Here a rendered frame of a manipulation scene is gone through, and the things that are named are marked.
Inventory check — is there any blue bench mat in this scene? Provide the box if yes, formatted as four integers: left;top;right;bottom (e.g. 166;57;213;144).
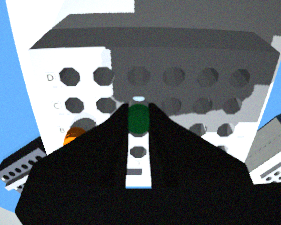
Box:
0;0;281;213

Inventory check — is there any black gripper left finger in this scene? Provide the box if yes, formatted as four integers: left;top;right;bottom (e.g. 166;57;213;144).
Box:
24;103;129;188

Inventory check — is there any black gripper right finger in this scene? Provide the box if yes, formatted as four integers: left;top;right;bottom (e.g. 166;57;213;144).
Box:
148;103;254;188

